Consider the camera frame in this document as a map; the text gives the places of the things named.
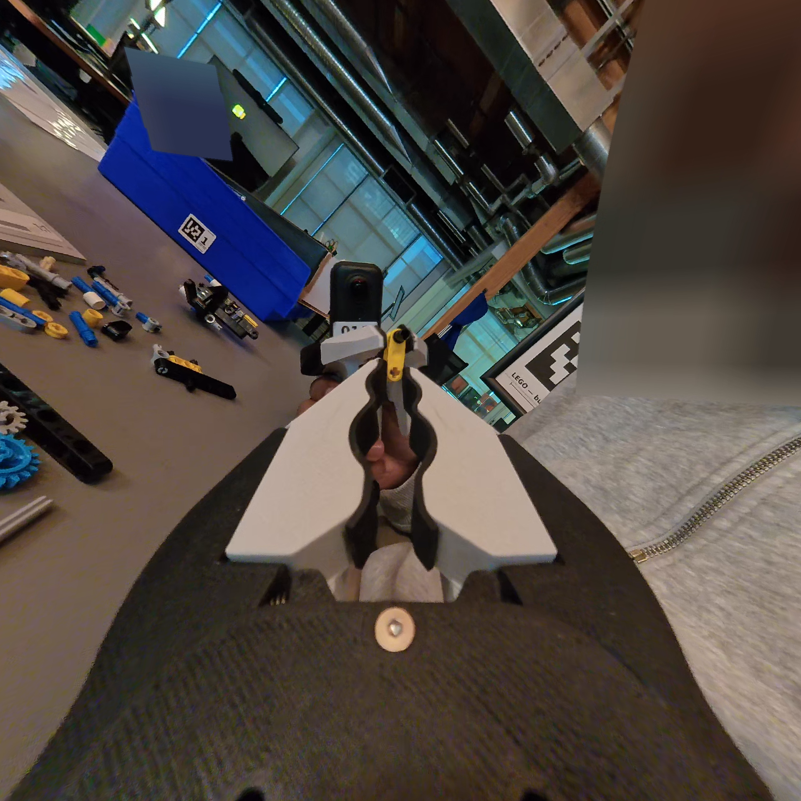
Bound person's right hand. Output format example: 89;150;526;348
294;374;421;490

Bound rectangular metal air duct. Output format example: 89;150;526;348
443;0;630;137

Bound person's grey zip hoodie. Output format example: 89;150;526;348
360;382;801;801

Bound white table with wooden edge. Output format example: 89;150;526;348
297;247;337;317

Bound person's right forearm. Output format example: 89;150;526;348
377;472;418;534

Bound yellow lego connector piece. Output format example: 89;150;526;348
384;329;409;383

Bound framed marker sign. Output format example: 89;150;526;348
481;305;584;418

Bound pile of small lego parts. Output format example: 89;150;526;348
0;249;164;349

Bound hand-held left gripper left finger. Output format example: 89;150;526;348
224;360;384;603

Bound blue plastic bin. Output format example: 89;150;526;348
98;100;330;321

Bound blue lego gear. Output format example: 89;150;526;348
0;433;42;493

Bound round metal duct pipe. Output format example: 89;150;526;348
501;116;613;307

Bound grey metal rod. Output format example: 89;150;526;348
0;496;55;544

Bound grey yellow black lego piece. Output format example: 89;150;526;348
152;344;237;401

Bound black and white lego assembly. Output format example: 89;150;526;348
180;277;260;342

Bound wooden ceiling beam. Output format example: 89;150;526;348
432;174;603;340

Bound lego instruction booklet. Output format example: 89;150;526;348
0;181;87;265

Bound long black lego beam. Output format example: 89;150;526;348
0;362;115;484

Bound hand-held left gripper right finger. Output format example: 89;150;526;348
403;363;559;603

